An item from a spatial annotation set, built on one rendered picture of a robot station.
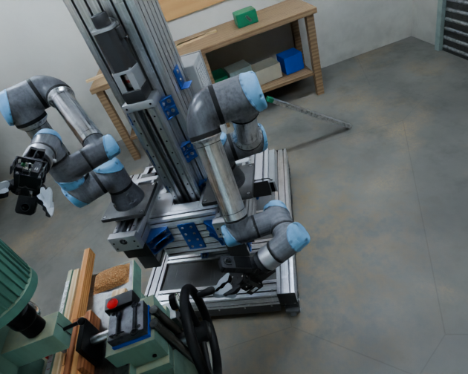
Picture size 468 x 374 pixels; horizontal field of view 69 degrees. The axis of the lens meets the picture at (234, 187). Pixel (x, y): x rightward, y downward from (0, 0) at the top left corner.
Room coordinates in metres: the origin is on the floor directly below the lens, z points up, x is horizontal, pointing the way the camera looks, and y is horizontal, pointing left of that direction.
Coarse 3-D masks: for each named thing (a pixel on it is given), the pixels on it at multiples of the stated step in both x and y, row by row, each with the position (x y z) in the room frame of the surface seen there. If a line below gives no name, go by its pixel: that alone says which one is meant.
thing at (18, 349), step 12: (60, 312) 0.61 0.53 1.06; (48, 324) 0.58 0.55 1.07; (60, 324) 0.58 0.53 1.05; (12, 336) 0.59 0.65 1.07; (24, 336) 0.57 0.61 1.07; (36, 336) 0.56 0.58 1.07; (48, 336) 0.55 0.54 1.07; (60, 336) 0.56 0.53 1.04; (12, 348) 0.55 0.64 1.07; (24, 348) 0.55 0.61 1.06; (36, 348) 0.55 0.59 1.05; (48, 348) 0.55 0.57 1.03; (60, 348) 0.55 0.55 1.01; (12, 360) 0.55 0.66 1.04; (24, 360) 0.55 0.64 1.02
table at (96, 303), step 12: (120, 264) 0.88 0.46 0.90; (132, 264) 0.86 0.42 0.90; (132, 276) 0.80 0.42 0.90; (120, 288) 0.77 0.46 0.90; (132, 288) 0.76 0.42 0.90; (96, 300) 0.76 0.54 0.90; (96, 312) 0.71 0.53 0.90; (168, 312) 0.65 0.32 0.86; (168, 348) 0.53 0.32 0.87; (156, 360) 0.51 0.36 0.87; (168, 360) 0.50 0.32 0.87; (96, 372) 0.52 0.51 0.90; (108, 372) 0.51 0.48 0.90; (120, 372) 0.50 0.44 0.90; (132, 372) 0.49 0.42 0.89; (144, 372) 0.49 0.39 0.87; (156, 372) 0.49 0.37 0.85
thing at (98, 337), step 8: (80, 328) 0.60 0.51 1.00; (88, 328) 0.61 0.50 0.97; (96, 328) 0.62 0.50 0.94; (80, 336) 0.57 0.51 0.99; (88, 336) 0.58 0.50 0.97; (96, 336) 0.58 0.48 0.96; (104, 336) 0.57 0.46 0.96; (80, 344) 0.55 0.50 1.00; (88, 344) 0.56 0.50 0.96; (96, 344) 0.58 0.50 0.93; (80, 352) 0.54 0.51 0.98; (88, 352) 0.54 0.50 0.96; (96, 352) 0.56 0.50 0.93; (88, 360) 0.54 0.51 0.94; (96, 360) 0.54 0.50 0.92
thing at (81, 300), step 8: (88, 248) 0.98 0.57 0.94; (88, 256) 0.94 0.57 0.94; (88, 264) 0.91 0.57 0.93; (80, 272) 0.87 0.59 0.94; (88, 272) 0.87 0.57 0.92; (80, 280) 0.83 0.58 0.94; (88, 280) 0.84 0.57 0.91; (80, 288) 0.80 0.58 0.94; (88, 288) 0.82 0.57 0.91; (80, 296) 0.76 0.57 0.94; (80, 304) 0.74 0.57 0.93; (72, 312) 0.71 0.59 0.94; (80, 312) 0.71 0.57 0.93; (72, 320) 0.68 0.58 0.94; (64, 360) 0.56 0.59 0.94
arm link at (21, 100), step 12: (24, 84) 1.32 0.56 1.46; (0, 96) 1.29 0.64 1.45; (12, 96) 1.28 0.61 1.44; (24, 96) 1.29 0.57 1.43; (36, 96) 1.30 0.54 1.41; (0, 108) 1.26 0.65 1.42; (12, 108) 1.26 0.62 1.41; (24, 108) 1.28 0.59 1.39; (36, 108) 1.30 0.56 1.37; (12, 120) 1.26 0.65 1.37; (24, 120) 1.27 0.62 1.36; (36, 120) 1.28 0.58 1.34; (36, 132) 1.28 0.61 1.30; (72, 192) 1.26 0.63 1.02; (84, 192) 1.26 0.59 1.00; (96, 192) 1.28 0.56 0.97; (84, 204) 1.26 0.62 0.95
